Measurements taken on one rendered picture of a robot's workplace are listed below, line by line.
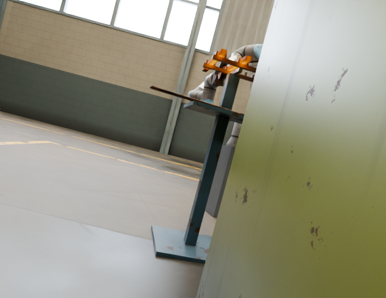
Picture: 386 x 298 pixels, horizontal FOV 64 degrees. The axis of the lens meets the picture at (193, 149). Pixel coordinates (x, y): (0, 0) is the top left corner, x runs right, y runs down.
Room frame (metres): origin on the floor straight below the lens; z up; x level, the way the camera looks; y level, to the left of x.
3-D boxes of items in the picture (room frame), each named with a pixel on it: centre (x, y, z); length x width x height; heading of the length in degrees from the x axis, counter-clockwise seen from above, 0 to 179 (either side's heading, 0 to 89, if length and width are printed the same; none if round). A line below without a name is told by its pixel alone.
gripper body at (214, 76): (2.00, -0.04, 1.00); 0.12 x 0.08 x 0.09; 12
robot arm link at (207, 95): (2.18, 0.00, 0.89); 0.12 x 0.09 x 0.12; 38
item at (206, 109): (1.69, -0.11, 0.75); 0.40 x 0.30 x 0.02; 102
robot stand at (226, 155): (2.67, -0.36, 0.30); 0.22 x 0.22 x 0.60; 22
